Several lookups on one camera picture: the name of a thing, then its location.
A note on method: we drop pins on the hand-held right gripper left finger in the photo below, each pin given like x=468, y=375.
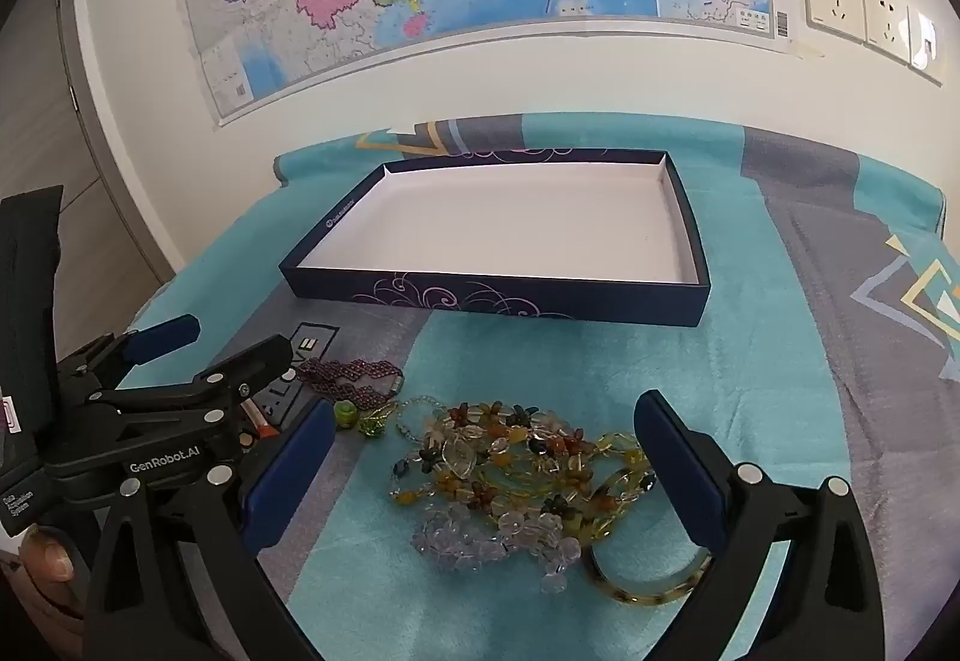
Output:
x=289, y=473

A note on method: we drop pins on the green glass bead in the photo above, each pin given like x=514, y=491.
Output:
x=346, y=413

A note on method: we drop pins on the teal and grey printed blanket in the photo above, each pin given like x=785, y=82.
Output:
x=750, y=368

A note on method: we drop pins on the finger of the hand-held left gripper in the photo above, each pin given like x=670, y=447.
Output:
x=161, y=334
x=240, y=361

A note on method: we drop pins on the amber speckled bangle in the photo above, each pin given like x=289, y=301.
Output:
x=645, y=597

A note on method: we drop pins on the person's left hand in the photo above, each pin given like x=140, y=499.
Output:
x=49, y=560

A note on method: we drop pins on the shallow dark blue box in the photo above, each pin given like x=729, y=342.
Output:
x=510, y=226

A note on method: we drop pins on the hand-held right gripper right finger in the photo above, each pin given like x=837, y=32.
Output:
x=675, y=466

